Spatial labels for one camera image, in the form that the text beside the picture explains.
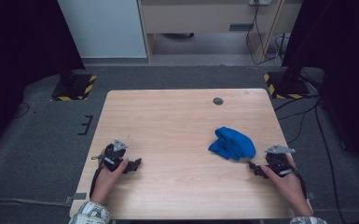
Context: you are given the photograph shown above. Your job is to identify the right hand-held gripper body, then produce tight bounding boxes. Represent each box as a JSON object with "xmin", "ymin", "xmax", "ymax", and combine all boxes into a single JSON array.
[{"xmin": 262, "ymin": 144, "xmax": 297, "ymax": 178}]

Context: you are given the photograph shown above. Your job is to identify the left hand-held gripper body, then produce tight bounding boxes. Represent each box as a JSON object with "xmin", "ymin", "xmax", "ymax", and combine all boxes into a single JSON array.
[{"xmin": 91, "ymin": 138, "xmax": 130, "ymax": 172}]

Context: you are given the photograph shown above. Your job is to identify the blue cloth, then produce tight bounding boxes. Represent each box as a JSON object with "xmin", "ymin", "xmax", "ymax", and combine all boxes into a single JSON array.
[{"xmin": 207, "ymin": 126, "xmax": 257, "ymax": 162}]

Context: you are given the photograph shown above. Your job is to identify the person's left hand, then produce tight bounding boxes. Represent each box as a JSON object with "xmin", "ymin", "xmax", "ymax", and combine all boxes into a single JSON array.
[{"xmin": 90, "ymin": 152, "xmax": 131, "ymax": 207}]

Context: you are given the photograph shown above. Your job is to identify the person's right hand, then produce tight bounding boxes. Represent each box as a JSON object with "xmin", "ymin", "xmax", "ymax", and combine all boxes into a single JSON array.
[{"xmin": 260, "ymin": 154, "xmax": 314, "ymax": 217}]

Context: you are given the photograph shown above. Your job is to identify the black floor tape mark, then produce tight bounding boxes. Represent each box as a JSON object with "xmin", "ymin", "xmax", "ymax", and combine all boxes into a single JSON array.
[{"xmin": 77, "ymin": 115, "xmax": 94, "ymax": 136}]

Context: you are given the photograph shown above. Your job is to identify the black stand base yellow stripes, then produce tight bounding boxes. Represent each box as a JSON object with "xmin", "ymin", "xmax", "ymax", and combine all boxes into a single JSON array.
[
  {"xmin": 263, "ymin": 66, "xmax": 311, "ymax": 100},
  {"xmin": 49, "ymin": 66, "xmax": 97, "ymax": 102}
]

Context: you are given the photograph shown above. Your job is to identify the white panel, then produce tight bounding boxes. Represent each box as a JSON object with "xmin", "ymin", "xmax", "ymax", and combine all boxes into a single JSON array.
[{"xmin": 57, "ymin": 0, "xmax": 147, "ymax": 59}]

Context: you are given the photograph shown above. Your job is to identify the black curtain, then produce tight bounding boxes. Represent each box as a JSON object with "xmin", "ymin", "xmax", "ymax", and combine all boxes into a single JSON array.
[
  {"xmin": 0, "ymin": 0, "xmax": 87, "ymax": 162},
  {"xmin": 281, "ymin": 0, "xmax": 359, "ymax": 171}
]

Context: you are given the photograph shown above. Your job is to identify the light wooden cabinet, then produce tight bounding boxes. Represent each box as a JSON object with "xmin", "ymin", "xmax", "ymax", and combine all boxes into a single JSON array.
[{"xmin": 136, "ymin": 0, "xmax": 304, "ymax": 64}]

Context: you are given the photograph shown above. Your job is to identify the white power strip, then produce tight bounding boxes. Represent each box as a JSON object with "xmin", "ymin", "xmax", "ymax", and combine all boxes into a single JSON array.
[{"xmin": 248, "ymin": 0, "xmax": 273, "ymax": 7}]

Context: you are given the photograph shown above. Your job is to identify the right hand-held gripper black cable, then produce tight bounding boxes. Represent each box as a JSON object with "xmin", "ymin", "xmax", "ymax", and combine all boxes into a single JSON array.
[{"xmin": 287, "ymin": 164, "xmax": 309, "ymax": 200}]

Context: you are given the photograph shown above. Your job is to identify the hand-held gripper black cable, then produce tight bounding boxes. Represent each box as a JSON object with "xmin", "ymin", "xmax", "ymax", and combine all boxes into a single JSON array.
[
  {"xmin": 89, "ymin": 166, "xmax": 105, "ymax": 199},
  {"xmin": 287, "ymin": 164, "xmax": 309, "ymax": 200}
]

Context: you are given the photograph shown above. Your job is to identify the left hand-held gripper black cable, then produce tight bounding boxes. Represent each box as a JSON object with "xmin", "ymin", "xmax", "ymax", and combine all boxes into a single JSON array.
[{"xmin": 89, "ymin": 166, "xmax": 105, "ymax": 199}]

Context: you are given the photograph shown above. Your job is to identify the long black floor cable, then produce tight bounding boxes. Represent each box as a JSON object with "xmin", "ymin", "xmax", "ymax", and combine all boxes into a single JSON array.
[{"xmin": 313, "ymin": 97, "xmax": 348, "ymax": 224}]

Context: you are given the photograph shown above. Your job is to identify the thin black floor cable loop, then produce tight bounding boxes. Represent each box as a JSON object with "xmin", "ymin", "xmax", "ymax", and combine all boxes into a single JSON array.
[{"xmin": 12, "ymin": 102, "xmax": 32, "ymax": 119}]

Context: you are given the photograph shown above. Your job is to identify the grey floor cable cover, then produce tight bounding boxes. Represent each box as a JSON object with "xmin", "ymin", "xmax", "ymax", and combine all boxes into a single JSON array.
[{"xmin": 0, "ymin": 197, "xmax": 73, "ymax": 209}]

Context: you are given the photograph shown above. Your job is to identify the white cable bundle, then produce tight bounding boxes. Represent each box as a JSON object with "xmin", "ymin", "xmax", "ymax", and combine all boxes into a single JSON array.
[{"xmin": 265, "ymin": 32, "xmax": 292, "ymax": 68}]

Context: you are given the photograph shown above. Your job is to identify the black cable at cabinet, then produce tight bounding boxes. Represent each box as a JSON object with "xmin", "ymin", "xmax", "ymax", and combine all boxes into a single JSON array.
[{"xmin": 245, "ymin": 0, "xmax": 283, "ymax": 65}]

